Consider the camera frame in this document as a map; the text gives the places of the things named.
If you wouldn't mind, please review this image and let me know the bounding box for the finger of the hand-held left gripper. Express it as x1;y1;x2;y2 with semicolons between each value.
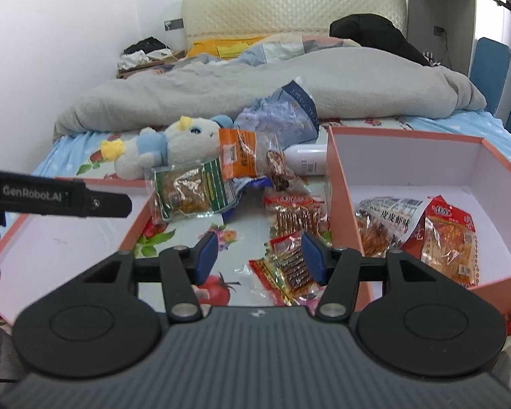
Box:
84;190;134;219

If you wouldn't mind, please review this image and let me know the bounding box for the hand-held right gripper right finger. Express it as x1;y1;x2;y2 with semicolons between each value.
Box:
301;231;441;322

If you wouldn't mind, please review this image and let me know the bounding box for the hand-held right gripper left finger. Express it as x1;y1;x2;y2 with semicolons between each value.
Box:
83;233;220;324

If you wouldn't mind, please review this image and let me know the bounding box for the brown stick snack packet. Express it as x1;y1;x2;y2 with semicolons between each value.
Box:
249;230;329;307
264;194;332;241

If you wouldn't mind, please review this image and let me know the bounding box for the green label snack packet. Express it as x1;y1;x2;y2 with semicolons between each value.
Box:
153;157;236;223

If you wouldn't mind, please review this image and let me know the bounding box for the white printed snack packet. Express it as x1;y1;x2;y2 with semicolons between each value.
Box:
355;197;427;258

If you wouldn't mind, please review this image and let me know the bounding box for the blue snack packet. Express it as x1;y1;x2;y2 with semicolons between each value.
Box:
221;176;277;224

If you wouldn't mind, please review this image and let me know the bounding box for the orange label snack packet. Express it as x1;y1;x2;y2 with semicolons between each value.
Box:
218;128;282;180

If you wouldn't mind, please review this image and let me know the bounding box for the deep orange cardboard box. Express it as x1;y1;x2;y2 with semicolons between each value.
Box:
324;125;511;337

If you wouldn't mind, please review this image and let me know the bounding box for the red label snack packet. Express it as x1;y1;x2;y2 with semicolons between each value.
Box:
402;196;481;288

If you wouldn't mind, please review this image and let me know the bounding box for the floral bed sheet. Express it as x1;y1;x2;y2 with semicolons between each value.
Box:
0;113;511;350

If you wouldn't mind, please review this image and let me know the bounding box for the shallow orange box lid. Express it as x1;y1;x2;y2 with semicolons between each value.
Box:
0;176;156;327

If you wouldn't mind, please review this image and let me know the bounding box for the blue and white plush toy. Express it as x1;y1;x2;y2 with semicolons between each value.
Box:
100;115;235;180

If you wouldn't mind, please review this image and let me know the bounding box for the small clear snack packet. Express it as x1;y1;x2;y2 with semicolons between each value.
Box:
265;149;303;192

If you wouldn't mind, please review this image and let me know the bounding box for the white bottle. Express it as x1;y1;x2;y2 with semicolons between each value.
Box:
283;144;328;176

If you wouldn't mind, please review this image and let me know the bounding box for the grey blanket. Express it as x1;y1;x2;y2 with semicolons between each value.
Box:
53;47;487;137

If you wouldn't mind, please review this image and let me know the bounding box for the blue printed plastic bag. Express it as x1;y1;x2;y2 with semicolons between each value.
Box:
234;77;321;146

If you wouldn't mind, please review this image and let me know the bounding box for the pile of clothes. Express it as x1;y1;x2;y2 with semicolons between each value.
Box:
118;37;173;71

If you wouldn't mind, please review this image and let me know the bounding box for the yellow pillow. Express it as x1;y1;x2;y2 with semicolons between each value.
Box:
186;36;269;58

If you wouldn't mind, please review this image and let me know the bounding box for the patchwork quilt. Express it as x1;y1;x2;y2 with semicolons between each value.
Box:
153;34;362;73

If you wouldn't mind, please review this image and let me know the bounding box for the black clothing heap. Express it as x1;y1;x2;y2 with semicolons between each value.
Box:
329;14;441;67

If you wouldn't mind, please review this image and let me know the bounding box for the cream padded headboard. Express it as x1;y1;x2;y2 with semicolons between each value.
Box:
181;0;407;49

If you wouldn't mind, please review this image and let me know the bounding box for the blue chair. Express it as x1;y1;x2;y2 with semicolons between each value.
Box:
469;37;511;116

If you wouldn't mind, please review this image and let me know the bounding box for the white built-in cabinet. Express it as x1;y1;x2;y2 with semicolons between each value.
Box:
406;0;507;77

